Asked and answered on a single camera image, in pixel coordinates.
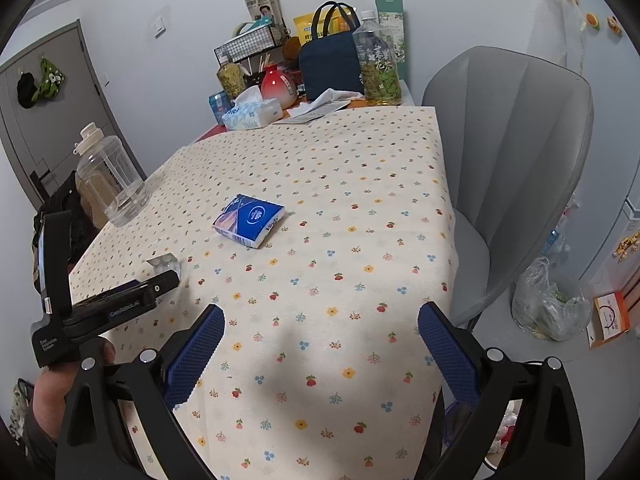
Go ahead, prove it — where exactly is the person's left hand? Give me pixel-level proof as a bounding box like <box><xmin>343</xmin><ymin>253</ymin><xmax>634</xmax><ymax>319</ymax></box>
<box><xmin>32</xmin><ymin>337</ymin><xmax>116</xmax><ymax>442</ymax></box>

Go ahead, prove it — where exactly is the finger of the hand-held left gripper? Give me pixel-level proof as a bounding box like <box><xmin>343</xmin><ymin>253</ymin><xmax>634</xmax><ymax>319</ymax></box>
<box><xmin>70</xmin><ymin>280</ymin><xmax>152</xmax><ymax>317</ymax></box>
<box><xmin>102</xmin><ymin>269</ymin><xmax>181</xmax><ymax>331</ymax></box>

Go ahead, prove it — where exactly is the grey door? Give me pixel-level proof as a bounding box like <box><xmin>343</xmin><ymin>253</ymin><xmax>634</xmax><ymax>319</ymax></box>
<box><xmin>0</xmin><ymin>19</ymin><xmax>109</xmax><ymax>207</ymax></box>

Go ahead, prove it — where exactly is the green hanging pouch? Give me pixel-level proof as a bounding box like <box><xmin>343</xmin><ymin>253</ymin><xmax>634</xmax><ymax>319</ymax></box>
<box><xmin>30</xmin><ymin>55</ymin><xmax>66</xmax><ymax>104</ymax></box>

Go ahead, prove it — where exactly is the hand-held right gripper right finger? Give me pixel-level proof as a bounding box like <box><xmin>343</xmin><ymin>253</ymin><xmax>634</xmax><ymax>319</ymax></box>
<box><xmin>417</xmin><ymin>301</ymin><xmax>586</xmax><ymax>480</ymax></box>

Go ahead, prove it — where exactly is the white crumpled paper sheet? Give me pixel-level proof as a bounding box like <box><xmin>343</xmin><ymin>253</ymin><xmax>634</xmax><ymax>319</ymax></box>
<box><xmin>287</xmin><ymin>88</ymin><xmax>365</xmax><ymax>122</ymax></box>

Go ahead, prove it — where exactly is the blue tissue packet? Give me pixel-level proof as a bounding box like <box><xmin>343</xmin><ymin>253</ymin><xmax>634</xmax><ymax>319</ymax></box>
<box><xmin>213</xmin><ymin>193</ymin><xmax>286</xmax><ymax>250</ymax></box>

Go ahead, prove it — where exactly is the clear plastic bag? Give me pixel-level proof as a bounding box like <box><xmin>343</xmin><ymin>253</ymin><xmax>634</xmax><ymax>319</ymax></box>
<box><xmin>511</xmin><ymin>256</ymin><xmax>592</xmax><ymax>342</ymax></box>

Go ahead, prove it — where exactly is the clear blister pack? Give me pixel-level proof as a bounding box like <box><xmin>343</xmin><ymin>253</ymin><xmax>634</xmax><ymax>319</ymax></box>
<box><xmin>146</xmin><ymin>254</ymin><xmax>180</xmax><ymax>276</ymax></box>

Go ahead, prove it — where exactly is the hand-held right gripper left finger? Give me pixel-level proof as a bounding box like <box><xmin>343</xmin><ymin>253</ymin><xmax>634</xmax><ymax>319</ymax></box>
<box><xmin>55</xmin><ymin>304</ymin><xmax>226</xmax><ymax>480</ymax></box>

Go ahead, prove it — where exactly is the blue drink can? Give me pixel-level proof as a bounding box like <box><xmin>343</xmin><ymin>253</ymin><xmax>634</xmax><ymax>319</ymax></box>
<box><xmin>208</xmin><ymin>91</ymin><xmax>234</xmax><ymax>126</ymax></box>

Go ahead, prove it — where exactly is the large green tea bottle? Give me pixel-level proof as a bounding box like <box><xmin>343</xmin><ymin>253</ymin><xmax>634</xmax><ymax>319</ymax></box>
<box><xmin>352</xmin><ymin>9</ymin><xmax>403</xmax><ymax>106</ymax></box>

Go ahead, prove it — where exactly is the black wire basket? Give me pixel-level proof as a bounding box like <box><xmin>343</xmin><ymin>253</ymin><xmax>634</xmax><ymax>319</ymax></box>
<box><xmin>213</xmin><ymin>25</ymin><xmax>282</xmax><ymax>65</ymax></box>

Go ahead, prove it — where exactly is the grey chair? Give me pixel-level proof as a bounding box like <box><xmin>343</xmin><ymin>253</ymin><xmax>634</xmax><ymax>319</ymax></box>
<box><xmin>421</xmin><ymin>45</ymin><xmax>595</xmax><ymax>332</ymax></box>

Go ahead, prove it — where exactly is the small yellow tea bottle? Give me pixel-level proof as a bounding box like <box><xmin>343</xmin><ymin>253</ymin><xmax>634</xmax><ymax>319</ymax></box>
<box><xmin>216</xmin><ymin>56</ymin><xmax>246</xmax><ymax>101</ymax></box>

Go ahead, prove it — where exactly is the orange and white box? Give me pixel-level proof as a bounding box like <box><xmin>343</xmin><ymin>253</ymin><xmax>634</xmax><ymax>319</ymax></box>
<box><xmin>585</xmin><ymin>291</ymin><xmax>632</xmax><ymax>350</ymax></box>

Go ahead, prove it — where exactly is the yellow snack packet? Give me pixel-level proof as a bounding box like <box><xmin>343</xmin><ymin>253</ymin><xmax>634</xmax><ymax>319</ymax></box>
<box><xmin>292</xmin><ymin>11</ymin><xmax>359</xmax><ymax>44</ymax></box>

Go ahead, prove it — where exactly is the white hanging bag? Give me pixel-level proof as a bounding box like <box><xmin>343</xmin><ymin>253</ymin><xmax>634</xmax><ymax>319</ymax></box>
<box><xmin>542</xmin><ymin>0</ymin><xmax>587</xmax><ymax>77</ymax></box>

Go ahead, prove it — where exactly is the tall green box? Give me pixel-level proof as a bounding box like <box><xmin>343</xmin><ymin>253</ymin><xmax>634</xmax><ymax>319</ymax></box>
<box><xmin>373</xmin><ymin>0</ymin><xmax>409</xmax><ymax>84</ymax></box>

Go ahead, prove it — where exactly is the white refrigerator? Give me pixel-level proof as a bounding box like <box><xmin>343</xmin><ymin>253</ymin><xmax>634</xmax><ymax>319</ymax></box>
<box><xmin>522</xmin><ymin>0</ymin><xmax>640</xmax><ymax>321</ymax></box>

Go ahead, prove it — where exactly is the small blue label water bottle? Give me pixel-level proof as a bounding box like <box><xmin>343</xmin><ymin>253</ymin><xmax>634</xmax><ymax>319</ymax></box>
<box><xmin>539</xmin><ymin>229</ymin><xmax>564</xmax><ymax>257</ymax></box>

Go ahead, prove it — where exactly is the person's left forearm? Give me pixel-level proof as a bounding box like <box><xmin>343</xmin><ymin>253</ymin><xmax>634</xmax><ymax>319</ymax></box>
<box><xmin>20</xmin><ymin>420</ymin><xmax>66</xmax><ymax>480</ymax></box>

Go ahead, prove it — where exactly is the white trash bin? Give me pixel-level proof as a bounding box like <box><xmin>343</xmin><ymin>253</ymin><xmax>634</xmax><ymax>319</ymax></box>
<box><xmin>442</xmin><ymin>394</ymin><xmax>524</xmax><ymax>462</ymax></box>

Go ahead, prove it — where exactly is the navy lunch bag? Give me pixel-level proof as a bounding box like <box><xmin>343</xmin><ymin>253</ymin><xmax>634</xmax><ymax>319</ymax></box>
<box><xmin>298</xmin><ymin>2</ymin><xmax>362</xmax><ymax>102</ymax></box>

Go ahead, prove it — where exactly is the black hanging hat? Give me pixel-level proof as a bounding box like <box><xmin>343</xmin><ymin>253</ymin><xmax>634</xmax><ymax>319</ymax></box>
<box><xmin>16</xmin><ymin>72</ymin><xmax>37</xmax><ymax>109</ymax></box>

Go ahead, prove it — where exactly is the yellow flower fridge magnet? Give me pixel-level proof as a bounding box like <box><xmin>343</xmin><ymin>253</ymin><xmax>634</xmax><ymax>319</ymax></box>
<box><xmin>612</xmin><ymin>232</ymin><xmax>640</xmax><ymax>262</ymax></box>

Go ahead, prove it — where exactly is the blue white soft tissue pack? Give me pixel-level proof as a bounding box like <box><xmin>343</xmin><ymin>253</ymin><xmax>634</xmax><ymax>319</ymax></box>
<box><xmin>221</xmin><ymin>85</ymin><xmax>284</xmax><ymax>132</ymax></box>

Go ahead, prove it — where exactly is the clear plastic water jug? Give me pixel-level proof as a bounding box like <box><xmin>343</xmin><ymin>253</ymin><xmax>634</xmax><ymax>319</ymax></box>
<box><xmin>73</xmin><ymin>122</ymin><xmax>151</xmax><ymax>227</ymax></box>

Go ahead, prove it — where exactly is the red and white jar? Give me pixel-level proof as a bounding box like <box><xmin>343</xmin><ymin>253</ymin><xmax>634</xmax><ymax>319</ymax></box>
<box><xmin>260</xmin><ymin>63</ymin><xmax>297</xmax><ymax>110</ymax></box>

